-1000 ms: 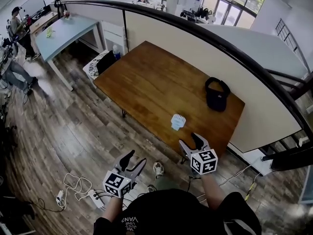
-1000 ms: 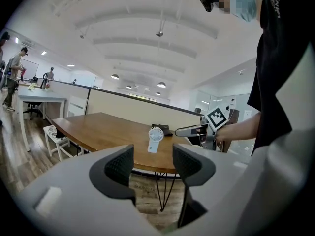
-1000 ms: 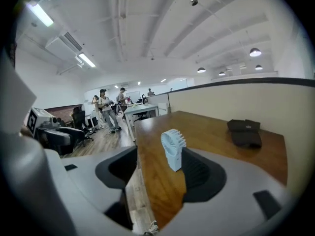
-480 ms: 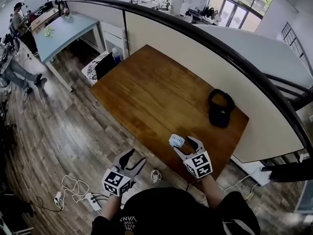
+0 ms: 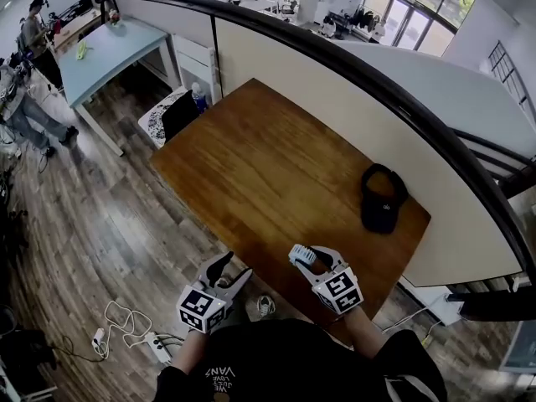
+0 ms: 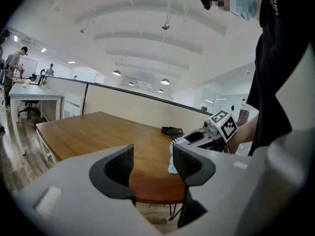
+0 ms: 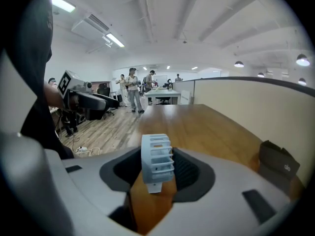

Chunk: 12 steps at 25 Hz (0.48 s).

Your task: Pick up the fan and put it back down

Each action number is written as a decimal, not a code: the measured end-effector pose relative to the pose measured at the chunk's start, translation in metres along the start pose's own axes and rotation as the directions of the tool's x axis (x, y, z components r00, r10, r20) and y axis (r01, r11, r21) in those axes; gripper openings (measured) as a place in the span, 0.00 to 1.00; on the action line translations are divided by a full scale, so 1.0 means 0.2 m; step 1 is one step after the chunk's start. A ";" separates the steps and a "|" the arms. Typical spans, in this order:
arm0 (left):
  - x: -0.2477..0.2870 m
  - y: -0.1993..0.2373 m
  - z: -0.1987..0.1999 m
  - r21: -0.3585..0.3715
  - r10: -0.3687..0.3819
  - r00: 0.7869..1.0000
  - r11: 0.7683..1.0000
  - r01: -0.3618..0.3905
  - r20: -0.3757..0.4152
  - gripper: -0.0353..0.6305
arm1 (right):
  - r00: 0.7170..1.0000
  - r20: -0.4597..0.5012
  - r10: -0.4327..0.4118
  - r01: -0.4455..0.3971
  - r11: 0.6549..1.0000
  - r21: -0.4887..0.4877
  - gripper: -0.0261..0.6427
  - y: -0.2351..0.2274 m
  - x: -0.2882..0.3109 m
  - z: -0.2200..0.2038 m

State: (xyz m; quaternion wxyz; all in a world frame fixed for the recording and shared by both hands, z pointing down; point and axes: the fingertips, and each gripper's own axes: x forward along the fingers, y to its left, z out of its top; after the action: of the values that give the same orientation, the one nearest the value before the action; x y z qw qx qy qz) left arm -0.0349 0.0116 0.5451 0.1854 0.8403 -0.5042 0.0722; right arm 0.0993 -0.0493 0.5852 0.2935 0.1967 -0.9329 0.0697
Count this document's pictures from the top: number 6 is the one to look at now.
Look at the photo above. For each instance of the whiteboard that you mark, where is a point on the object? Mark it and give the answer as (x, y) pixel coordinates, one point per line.
(30, 66)

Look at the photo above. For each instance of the person's black t-shirt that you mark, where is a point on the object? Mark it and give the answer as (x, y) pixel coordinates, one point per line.
(273, 82)

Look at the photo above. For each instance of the person's pale face mask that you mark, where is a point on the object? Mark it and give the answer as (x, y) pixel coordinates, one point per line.
(243, 4)

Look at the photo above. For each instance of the white drawer cabinet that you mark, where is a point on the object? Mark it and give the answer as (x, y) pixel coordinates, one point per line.
(72, 104)

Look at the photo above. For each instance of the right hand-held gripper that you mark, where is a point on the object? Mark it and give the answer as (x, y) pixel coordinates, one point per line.
(226, 126)

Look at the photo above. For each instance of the black desktop stand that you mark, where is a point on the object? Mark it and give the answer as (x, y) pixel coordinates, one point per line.
(41, 77)

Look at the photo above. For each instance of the hanging ceiling dome sensor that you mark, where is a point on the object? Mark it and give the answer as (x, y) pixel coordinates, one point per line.
(165, 26)

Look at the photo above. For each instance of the pale yellow rack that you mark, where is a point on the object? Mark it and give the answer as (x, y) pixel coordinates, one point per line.
(26, 83)

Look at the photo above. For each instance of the black visor cap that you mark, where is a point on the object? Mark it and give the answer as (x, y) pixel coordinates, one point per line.
(172, 130)

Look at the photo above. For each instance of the white rectangular table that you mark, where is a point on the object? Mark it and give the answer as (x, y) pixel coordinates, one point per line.
(34, 92)

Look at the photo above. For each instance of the black office chair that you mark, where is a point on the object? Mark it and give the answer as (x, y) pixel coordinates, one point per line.
(29, 107)

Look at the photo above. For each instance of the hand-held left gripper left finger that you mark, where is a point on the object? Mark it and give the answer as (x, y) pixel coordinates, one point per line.
(115, 171)

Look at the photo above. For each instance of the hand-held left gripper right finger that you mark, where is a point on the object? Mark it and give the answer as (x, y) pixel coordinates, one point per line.
(189, 166)

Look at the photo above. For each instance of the person's right forearm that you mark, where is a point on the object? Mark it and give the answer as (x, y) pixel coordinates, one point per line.
(246, 131)

